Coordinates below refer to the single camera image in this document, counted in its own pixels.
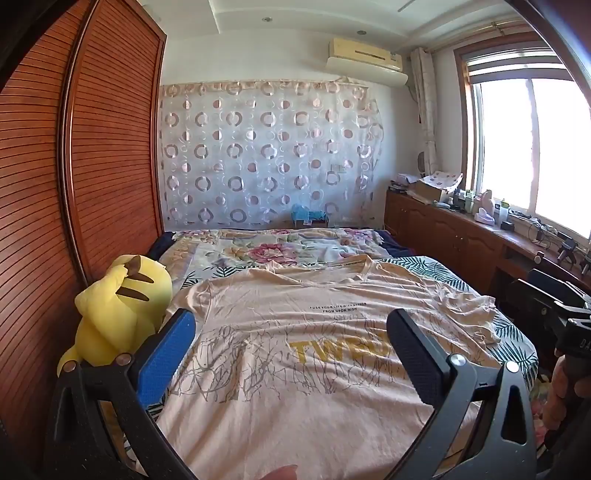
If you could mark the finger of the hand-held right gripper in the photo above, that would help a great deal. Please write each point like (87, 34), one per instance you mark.
(554, 284)
(531, 300)

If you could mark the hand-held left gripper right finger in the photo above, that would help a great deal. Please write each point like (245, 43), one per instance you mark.
(411, 350)

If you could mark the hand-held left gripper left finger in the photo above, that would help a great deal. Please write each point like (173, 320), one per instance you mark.
(166, 355)

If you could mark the beige printed t-shirt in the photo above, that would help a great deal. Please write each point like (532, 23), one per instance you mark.
(286, 406)

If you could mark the person's right hand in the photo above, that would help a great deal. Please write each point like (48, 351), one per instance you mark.
(561, 383)

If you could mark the person's left hand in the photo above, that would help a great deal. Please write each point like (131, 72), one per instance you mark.
(282, 473)

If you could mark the black desk gadget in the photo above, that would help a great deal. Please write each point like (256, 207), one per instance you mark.
(572, 254)

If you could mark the leaf-print bed sheet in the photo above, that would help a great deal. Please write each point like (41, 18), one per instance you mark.
(512, 337)

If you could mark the yellow plush toy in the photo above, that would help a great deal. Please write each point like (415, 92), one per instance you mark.
(106, 323)

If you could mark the pink figurine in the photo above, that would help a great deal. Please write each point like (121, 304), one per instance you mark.
(485, 210)

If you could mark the long wooden cabinet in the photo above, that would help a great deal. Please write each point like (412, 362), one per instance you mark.
(443, 235)

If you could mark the wooden-framed window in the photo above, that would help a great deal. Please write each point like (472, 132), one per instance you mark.
(554, 147)

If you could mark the floral blanket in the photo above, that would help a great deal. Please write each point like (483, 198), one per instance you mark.
(272, 251)

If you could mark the cardboard box with patterned paper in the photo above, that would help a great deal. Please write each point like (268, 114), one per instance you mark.
(434, 187)

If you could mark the box with blue cloth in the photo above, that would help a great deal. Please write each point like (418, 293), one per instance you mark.
(307, 216)

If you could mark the small round fan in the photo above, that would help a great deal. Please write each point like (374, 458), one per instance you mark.
(422, 165)

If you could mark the white window curtain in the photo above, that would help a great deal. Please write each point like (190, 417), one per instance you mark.
(427, 115)

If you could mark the sheer circle-print curtain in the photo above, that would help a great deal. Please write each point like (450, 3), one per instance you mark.
(268, 152)

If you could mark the wall air conditioner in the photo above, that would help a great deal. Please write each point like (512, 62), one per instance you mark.
(364, 57)

